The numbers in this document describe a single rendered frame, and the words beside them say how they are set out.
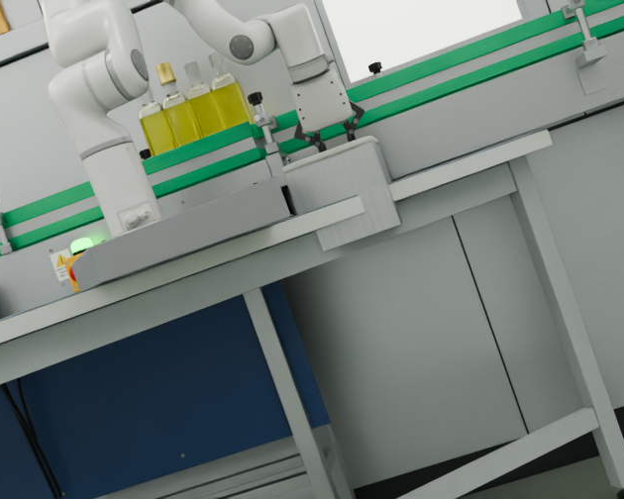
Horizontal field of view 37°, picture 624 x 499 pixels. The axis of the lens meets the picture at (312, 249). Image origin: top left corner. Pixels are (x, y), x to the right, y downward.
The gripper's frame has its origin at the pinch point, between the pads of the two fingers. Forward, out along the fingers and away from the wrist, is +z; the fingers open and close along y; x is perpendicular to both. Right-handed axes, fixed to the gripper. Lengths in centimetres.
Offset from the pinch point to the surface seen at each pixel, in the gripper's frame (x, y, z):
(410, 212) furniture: 10.6, -9.1, 13.7
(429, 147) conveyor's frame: -10.0, -16.7, 8.0
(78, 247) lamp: 3, 56, 0
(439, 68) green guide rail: -15.3, -23.9, -5.5
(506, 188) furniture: 1.6, -27.9, 18.3
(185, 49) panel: -38, 28, -26
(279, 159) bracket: -3.1, 12.0, -1.6
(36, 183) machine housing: -38, 74, -10
